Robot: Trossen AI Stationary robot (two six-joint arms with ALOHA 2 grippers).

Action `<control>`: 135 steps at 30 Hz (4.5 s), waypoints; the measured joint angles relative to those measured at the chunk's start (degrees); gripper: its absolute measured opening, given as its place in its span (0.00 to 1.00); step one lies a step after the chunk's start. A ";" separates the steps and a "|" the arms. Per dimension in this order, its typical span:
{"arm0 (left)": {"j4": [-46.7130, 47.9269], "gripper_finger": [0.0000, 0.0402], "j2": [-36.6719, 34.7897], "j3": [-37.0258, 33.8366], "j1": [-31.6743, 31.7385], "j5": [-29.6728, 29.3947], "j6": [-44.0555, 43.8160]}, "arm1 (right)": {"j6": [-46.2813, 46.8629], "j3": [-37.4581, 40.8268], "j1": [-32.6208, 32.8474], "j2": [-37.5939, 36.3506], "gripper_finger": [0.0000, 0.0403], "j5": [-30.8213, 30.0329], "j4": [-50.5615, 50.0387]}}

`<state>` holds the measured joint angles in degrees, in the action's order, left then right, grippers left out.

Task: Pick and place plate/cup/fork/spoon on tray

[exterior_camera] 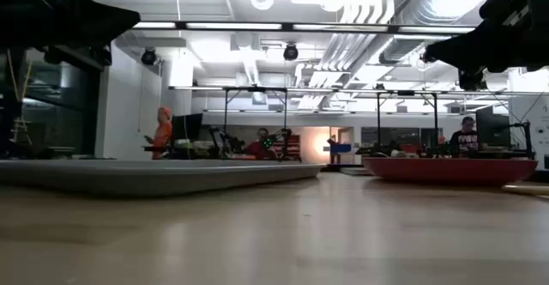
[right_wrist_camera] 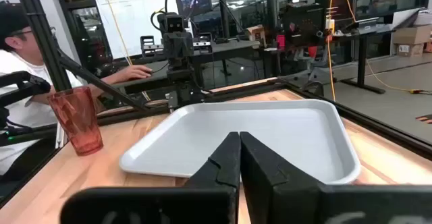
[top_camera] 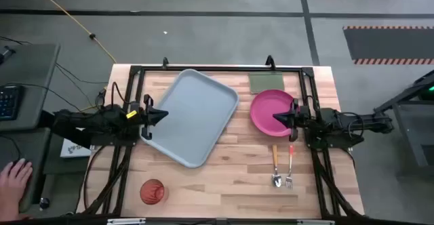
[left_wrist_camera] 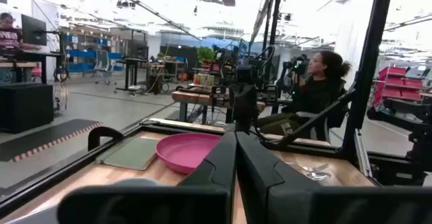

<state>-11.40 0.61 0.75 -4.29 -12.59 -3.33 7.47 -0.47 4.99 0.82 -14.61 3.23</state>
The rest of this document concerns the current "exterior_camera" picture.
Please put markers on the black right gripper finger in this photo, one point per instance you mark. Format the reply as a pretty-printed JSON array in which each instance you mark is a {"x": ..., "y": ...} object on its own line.
[
  {"x": 467, "y": 58},
  {"x": 467, "y": 40}
]

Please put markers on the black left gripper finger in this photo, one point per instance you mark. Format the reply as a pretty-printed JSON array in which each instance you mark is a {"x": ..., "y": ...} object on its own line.
[
  {"x": 103, "y": 12},
  {"x": 107, "y": 32}
]

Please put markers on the black background robot arm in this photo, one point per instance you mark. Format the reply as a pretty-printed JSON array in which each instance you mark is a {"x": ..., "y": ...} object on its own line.
[{"x": 227, "y": 141}]

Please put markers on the grey plastic tray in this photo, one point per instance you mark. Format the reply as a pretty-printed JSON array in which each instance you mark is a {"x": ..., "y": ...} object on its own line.
[{"x": 150, "y": 177}]

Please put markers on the black computer monitor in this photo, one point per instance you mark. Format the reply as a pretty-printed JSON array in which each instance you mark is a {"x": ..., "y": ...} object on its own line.
[
  {"x": 186, "y": 126},
  {"x": 491, "y": 126}
]

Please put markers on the person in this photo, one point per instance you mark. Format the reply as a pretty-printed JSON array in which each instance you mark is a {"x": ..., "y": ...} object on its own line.
[
  {"x": 163, "y": 135},
  {"x": 465, "y": 139},
  {"x": 257, "y": 149}
]

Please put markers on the dark glass partition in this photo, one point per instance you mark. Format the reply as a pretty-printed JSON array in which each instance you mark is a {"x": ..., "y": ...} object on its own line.
[{"x": 56, "y": 104}]

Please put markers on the white board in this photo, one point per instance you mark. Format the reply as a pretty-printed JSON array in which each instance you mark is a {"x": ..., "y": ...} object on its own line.
[{"x": 529, "y": 122}]

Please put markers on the yellow wooden ladder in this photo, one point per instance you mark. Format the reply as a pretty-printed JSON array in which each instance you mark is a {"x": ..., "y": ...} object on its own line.
[{"x": 19, "y": 126}]

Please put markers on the blue box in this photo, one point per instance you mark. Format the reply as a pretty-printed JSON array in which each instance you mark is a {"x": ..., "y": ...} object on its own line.
[{"x": 341, "y": 148}]

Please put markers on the black beam with light strips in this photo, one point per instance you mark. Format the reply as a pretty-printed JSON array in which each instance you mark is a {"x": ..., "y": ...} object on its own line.
[{"x": 287, "y": 27}]

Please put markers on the red tool cabinet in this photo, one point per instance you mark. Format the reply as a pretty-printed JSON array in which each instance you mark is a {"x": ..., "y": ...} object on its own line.
[{"x": 293, "y": 145}]

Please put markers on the black background rig frame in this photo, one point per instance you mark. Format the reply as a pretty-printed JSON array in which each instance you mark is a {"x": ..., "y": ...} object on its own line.
[
  {"x": 378, "y": 117},
  {"x": 225, "y": 117}
]

